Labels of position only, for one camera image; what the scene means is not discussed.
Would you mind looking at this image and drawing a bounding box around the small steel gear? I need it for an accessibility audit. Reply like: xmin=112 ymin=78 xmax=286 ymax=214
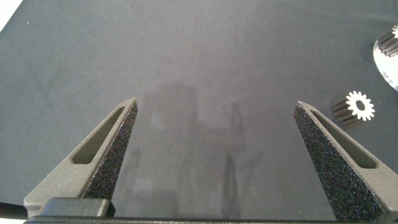
xmin=331 ymin=90 xmax=376 ymax=128

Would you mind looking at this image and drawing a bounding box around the round white plate with pins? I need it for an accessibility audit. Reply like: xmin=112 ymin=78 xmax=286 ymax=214
xmin=373 ymin=39 xmax=398 ymax=92

